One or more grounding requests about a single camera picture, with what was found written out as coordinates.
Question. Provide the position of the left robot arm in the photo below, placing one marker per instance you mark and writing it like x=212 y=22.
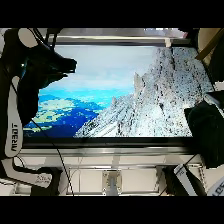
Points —
x=13 y=133

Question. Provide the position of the silver frame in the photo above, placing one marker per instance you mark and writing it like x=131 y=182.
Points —
x=112 y=181

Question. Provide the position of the black garment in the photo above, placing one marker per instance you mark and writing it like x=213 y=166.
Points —
x=206 y=136

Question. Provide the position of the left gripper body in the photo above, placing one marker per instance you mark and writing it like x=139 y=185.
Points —
x=55 y=63

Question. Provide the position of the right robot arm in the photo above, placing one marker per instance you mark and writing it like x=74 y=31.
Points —
x=186 y=180

